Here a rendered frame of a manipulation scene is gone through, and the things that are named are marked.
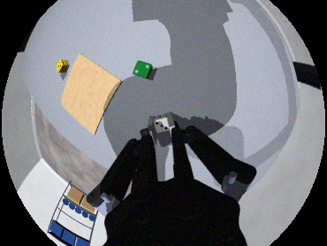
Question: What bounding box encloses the yellow die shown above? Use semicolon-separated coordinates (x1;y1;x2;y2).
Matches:
56;59;68;73

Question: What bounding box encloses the white die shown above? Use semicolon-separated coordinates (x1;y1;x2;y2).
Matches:
153;114;170;133

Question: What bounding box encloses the green die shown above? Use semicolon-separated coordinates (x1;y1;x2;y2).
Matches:
133;60;153;79

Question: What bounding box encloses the tan square mat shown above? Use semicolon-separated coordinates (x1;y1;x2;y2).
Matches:
61;54;122;135

